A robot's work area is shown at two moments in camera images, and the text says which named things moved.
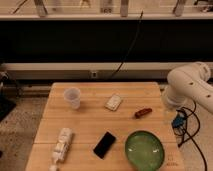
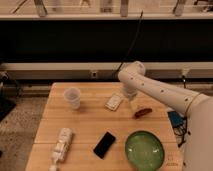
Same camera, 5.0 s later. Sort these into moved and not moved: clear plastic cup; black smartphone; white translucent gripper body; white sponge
Moved: white translucent gripper body
Not moved: black smartphone; clear plastic cup; white sponge
